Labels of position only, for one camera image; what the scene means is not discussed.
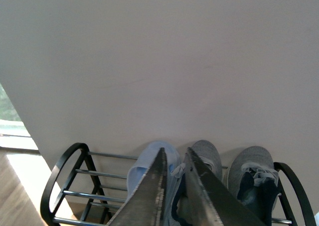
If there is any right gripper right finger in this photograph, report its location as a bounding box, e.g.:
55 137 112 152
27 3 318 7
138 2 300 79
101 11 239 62
185 147 264 226

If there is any black metal shoe rack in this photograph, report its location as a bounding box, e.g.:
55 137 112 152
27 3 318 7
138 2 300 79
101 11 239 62
40 143 317 226

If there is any light blue slide sandal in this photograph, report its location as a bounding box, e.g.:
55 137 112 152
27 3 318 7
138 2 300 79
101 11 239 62
127 141 183 226

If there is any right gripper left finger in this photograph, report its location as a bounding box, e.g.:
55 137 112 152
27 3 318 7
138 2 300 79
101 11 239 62
107 147 167 226

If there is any dark framed floor window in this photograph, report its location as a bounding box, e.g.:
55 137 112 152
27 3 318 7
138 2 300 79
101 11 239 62
0 85 38 150

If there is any grey knit sneaker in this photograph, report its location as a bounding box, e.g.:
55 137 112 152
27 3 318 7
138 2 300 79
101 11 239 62
224 146 279 226
168 140 222 226

